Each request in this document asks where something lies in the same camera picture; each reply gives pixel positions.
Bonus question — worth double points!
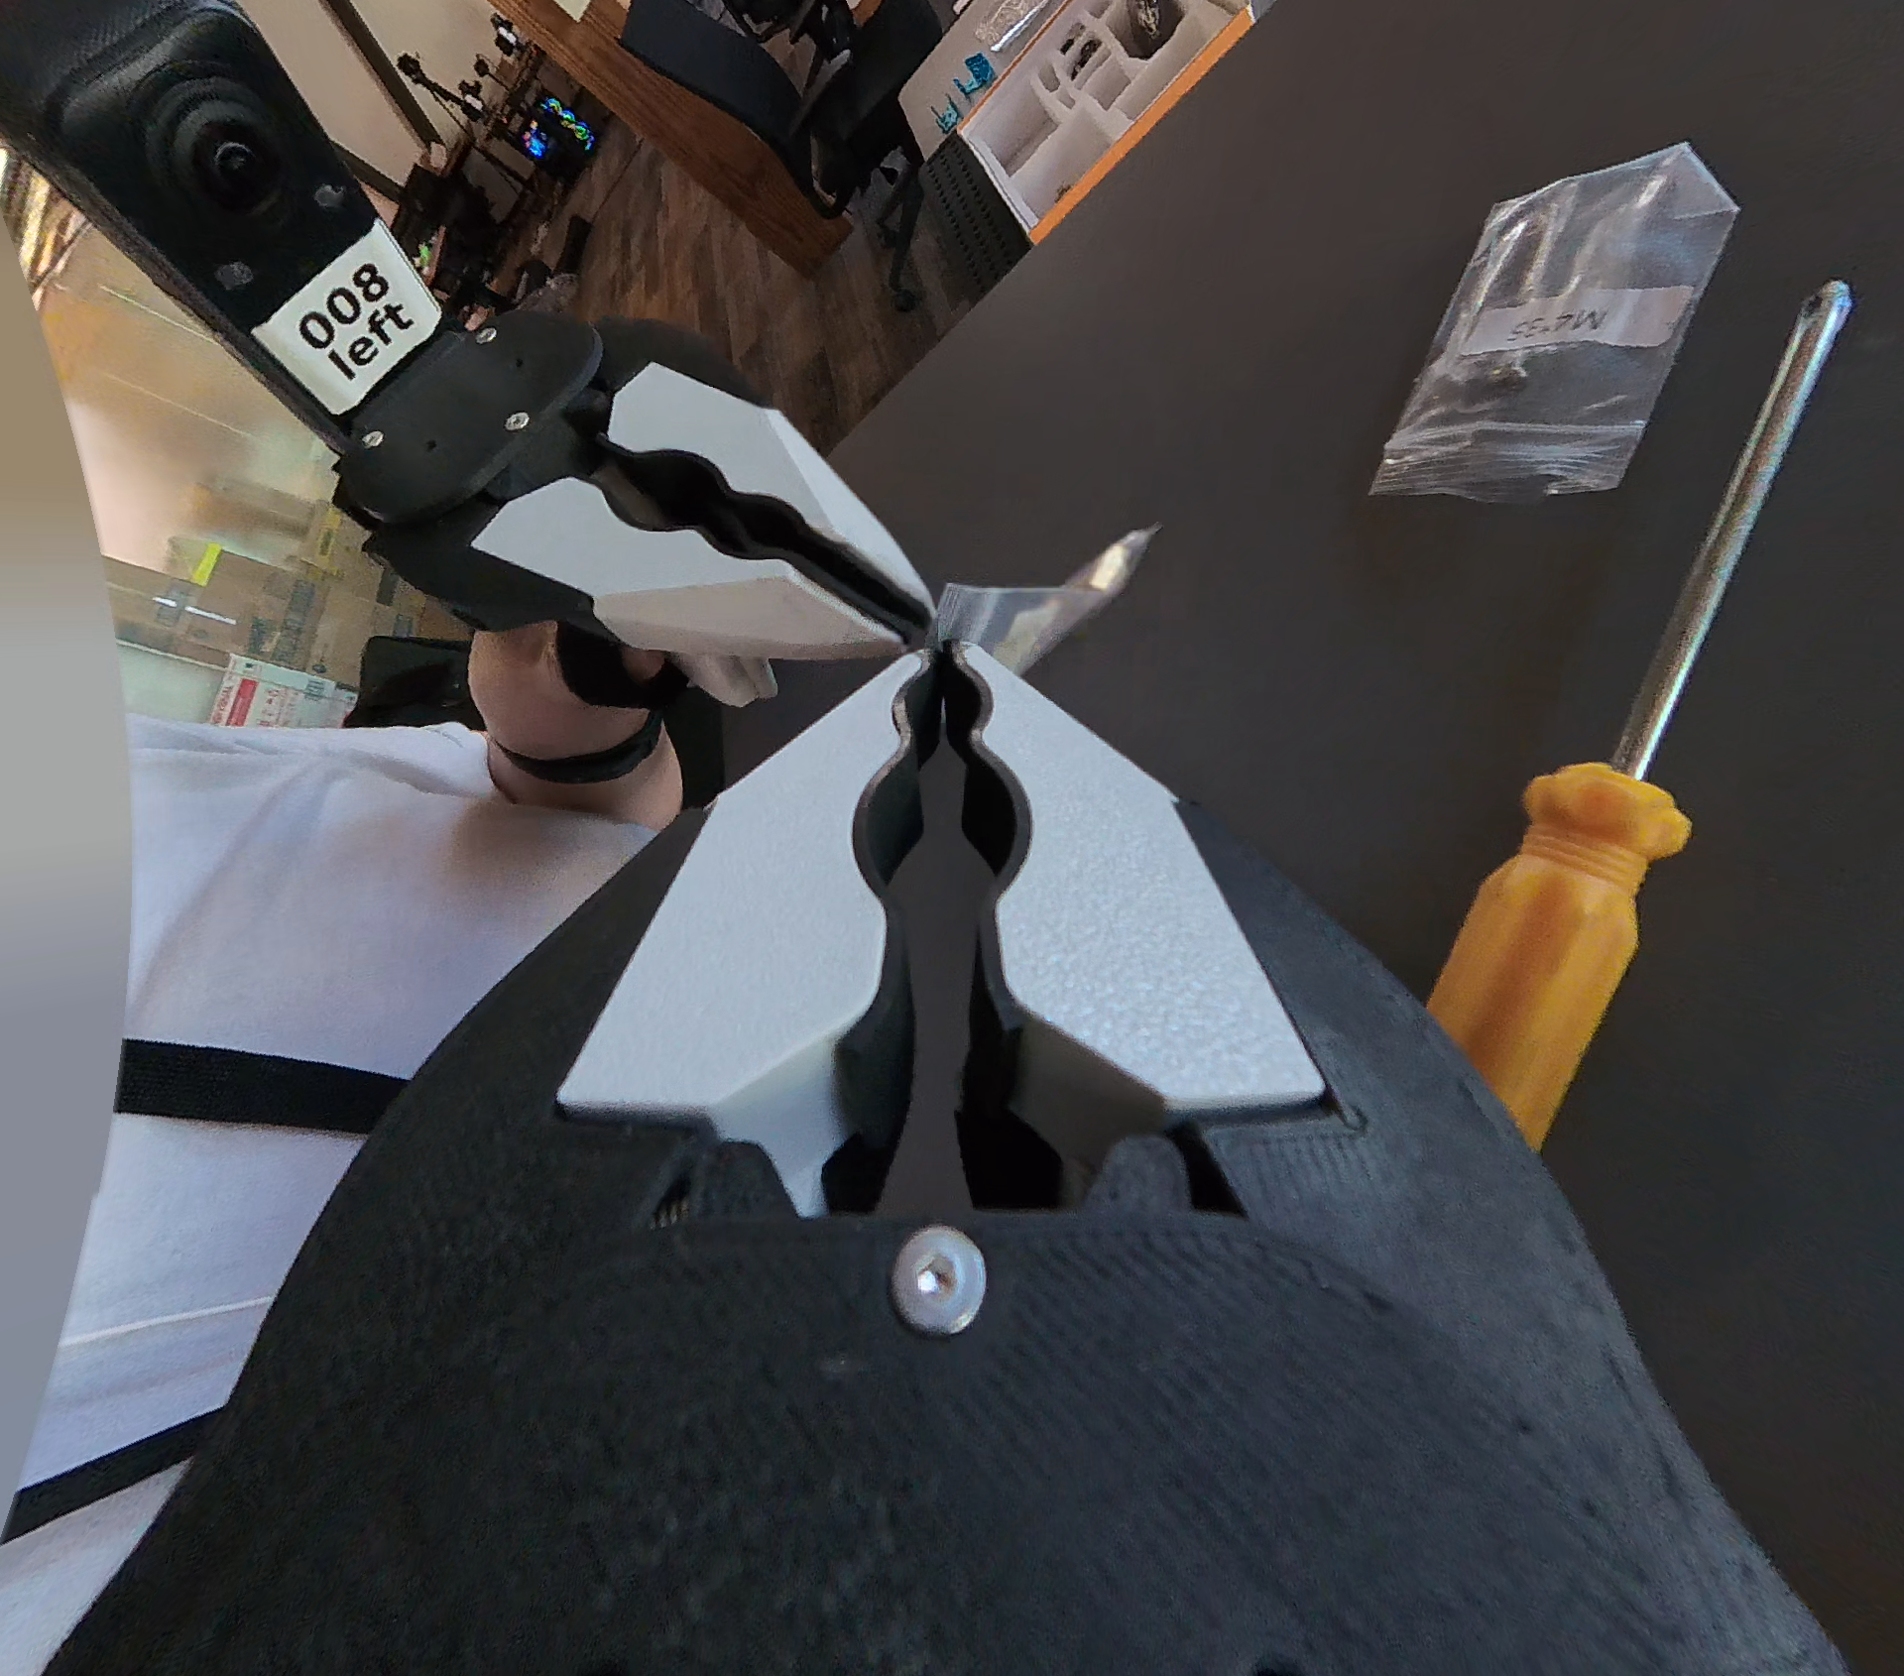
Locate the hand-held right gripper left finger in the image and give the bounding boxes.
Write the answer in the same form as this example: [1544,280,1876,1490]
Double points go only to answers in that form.
[557,647,957,1220]

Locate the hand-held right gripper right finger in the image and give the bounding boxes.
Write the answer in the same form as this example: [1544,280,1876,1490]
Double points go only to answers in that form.
[947,649,1328,1214]

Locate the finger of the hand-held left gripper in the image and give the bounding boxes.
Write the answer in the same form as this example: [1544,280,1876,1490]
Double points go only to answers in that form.
[606,363,935,641]
[463,469,928,667]

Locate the small clear plastic bag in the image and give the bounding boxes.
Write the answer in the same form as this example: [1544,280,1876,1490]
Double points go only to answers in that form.
[934,524,1166,677]

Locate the person's left hand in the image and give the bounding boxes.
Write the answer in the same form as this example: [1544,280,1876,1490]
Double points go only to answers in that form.
[469,623,686,834]

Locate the stack of cardboard boxes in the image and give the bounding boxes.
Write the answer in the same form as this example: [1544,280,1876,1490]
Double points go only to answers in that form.
[101,508,392,730]

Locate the black perforated cabinet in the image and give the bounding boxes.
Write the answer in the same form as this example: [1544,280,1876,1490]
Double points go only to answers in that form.
[918,133,1031,298]

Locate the black office chair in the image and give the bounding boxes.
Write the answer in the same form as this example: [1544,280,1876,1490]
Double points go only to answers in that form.
[612,0,945,314]

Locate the teal small parts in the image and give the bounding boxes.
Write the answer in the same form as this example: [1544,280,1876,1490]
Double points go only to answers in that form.
[926,44,995,141]

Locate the person's white shirt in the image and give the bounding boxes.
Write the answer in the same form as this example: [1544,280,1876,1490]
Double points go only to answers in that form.
[0,713,703,1676]

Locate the orange box with white insert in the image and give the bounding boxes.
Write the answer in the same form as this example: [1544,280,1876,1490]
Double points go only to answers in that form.
[955,0,1404,246]

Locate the clear screw bag white label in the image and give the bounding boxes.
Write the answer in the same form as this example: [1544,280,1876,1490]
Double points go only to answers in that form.
[1368,141,1743,506]

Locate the yellow handle screwdriver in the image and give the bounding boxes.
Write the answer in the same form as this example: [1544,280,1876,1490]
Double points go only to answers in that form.
[1423,278,1856,1153]

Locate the black shoulder strap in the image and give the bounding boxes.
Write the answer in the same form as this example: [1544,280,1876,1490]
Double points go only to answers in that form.
[0,1442,206,1548]
[114,1040,410,1139]

